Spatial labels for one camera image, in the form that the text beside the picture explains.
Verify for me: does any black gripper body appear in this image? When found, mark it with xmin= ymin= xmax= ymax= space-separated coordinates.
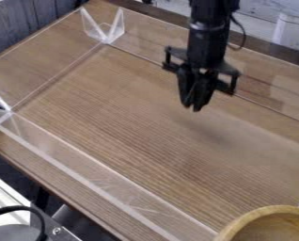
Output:
xmin=162 ymin=46 xmax=240 ymax=95

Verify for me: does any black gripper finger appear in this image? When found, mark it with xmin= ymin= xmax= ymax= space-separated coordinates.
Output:
xmin=178 ymin=64 xmax=196 ymax=108
xmin=192 ymin=71 xmax=218 ymax=112

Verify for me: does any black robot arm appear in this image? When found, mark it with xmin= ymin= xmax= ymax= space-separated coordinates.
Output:
xmin=162 ymin=0 xmax=244 ymax=112

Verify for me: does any brown wooden bowl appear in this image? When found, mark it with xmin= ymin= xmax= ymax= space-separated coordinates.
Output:
xmin=214 ymin=205 xmax=299 ymax=241

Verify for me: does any white container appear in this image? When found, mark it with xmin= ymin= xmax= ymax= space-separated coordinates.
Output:
xmin=271 ymin=12 xmax=299 ymax=50

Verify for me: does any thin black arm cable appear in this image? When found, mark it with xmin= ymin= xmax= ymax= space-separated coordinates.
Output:
xmin=227 ymin=14 xmax=247 ymax=51

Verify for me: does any grey metal bracket with screw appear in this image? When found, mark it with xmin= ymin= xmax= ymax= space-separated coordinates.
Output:
xmin=32 ymin=205 xmax=81 ymax=241

